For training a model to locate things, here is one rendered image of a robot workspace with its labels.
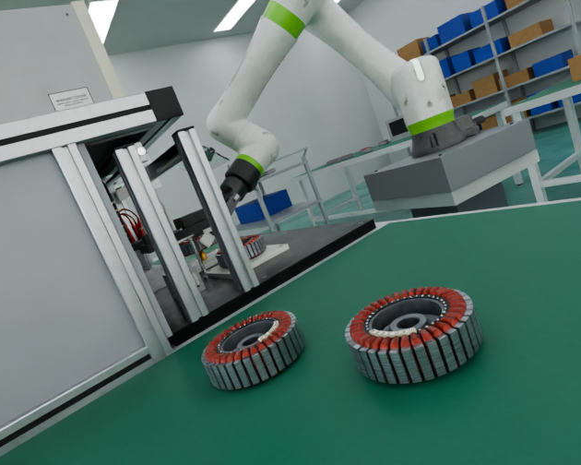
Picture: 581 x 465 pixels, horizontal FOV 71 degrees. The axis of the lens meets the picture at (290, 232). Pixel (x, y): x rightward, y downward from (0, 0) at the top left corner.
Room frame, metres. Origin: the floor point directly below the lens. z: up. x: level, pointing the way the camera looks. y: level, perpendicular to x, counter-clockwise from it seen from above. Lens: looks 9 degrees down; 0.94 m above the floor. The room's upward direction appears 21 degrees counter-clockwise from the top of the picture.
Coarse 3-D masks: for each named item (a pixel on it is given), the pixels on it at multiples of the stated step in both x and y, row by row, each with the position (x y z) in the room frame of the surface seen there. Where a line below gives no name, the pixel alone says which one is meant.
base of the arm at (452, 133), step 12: (456, 120) 1.11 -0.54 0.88; (468, 120) 1.12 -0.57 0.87; (480, 120) 1.18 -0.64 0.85; (432, 132) 1.08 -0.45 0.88; (444, 132) 1.07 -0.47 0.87; (456, 132) 1.07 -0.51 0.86; (468, 132) 1.10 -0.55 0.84; (420, 144) 1.10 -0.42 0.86; (432, 144) 1.08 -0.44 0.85; (444, 144) 1.06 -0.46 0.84; (420, 156) 1.10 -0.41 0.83
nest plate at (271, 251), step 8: (272, 248) 0.88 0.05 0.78; (280, 248) 0.86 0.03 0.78; (288, 248) 0.87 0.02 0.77; (256, 256) 0.85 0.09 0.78; (264, 256) 0.83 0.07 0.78; (272, 256) 0.84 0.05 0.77; (256, 264) 0.82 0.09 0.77; (208, 272) 0.89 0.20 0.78; (216, 272) 0.86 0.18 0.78; (224, 272) 0.82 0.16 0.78
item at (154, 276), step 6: (144, 270) 1.01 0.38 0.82; (150, 270) 0.98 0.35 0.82; (156, 270) 0.99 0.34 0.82; (162, 270) 1.00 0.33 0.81; (150, 276) 0.98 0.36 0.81; (156, 276) 0.99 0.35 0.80; (150, 282) 0.98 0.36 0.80; (156, 282) 0.98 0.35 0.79; (162, 282) 0.99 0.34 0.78; (156, 288) 0.98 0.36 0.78
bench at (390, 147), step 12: (492, 108) 3.40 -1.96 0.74; (504, 120) 3.54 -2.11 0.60; (384, 144) 4.36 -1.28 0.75; (396, 144) 3.54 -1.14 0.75; (408, 144) 3.41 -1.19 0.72; (360, 156) 3.90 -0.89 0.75; (372, 156) 3.77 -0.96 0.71; (324, 168) 4.37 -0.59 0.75; (336, 168) 4.22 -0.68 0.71; (348, 168) 5.30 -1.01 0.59; (300, 180) 4.78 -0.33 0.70; (348, 180) 5.31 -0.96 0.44; (516, 180) 3.55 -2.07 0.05; (348, 204) 5.20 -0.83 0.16; (360, 204) 5.30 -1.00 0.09; (312, 216) 4.87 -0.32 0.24; (336, 216) 4.51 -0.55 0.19; (348, 216) 4.35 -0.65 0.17
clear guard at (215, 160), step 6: (204, 150) 1.11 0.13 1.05; (210, 150) 1.10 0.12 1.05; (210, 156) 1.14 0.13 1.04; (216, 156) 1.12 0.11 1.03; (222, 156) 1.12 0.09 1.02; (150, 162) 1.02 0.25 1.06; (210, 162) 1.18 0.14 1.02; (216, 162) 1.17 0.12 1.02; (222, 162) 1.15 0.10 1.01; (180, 168) 1.30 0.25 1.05; (120, 180) 1.10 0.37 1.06
